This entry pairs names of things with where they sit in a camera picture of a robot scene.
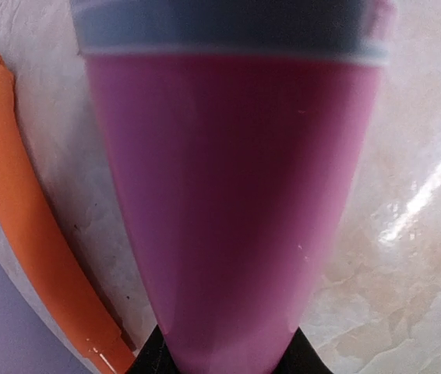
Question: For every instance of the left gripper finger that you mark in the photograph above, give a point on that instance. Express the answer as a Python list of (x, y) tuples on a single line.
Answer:
[(154, 357)]

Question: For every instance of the orange microphone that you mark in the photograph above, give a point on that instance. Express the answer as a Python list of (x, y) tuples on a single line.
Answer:
[(43, 253)]

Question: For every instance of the pink microphone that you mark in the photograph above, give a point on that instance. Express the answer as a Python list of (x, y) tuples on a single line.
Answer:
[(233, 130)]

